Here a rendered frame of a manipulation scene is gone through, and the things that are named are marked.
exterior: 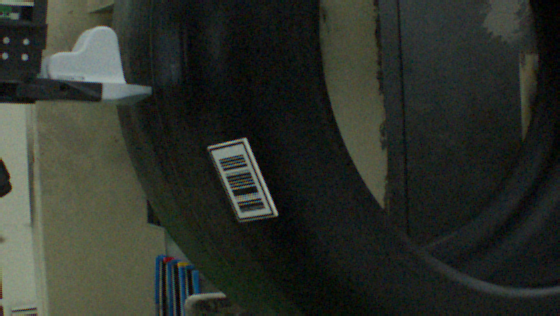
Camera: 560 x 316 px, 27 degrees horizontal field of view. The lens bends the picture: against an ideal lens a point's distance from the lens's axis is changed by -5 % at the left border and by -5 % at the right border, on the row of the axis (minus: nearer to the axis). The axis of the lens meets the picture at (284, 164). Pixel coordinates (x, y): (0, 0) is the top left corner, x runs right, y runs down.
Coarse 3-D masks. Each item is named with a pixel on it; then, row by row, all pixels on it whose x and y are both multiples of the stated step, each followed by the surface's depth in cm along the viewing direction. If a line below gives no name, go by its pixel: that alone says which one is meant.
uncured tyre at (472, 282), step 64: (128, 0) 102; (192, 0) 89; (256, 0) 87; (128, 64) 102; (192, 64) 89; (256, 64) 87; (320, 64) 88; (128, 128) 105; (192, 128) 90; (256, 128) 88; (320, 128) 88; (192, 192) 94; (320, 192) 89; (512, 192) 129; (192, 256) 108; (256, 256) 92; (320, 256) 90; (384, 256) 91; (448, 256) 126; (512, 256) 128
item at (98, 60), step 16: (96, 32) 92; (112, 32) 93; (96, 48) 93; (112, 48) 93; (48, 64) 91; (64, 64) 92; (80, 64) 92; (96, 64) 93; (112, 64) 93; (80, 80) 92; (96, 80) 92; (112, 80) 93; (112, 96) 93; (128, 96) 94; (144, 96) 96
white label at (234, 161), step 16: (224, 144) 88; (240, 144) 87; (224, 160) 89; (240, 160) 88; (224, 176) 89; (240, 176) 88; (256, 176) 87; (240, 192) 89; (256, 192) 88; (240, 208) 90; (256, 208) 89; (272, 208) 88
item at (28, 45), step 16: (0, 0) 88; (16, 0) 89; (32, 0) 89; (0, 16) 90; (16, 16) 91; (32, 16) 90; (0, 32) 89; (16, 32) 90; (32, 32) 90; (0, 48) 89; (16, 48) 90; (32, 48) 90; (0, 64) 89; (16, 64) 90; (32, 64) 90; (0, 80) 88; (16, 80) 89
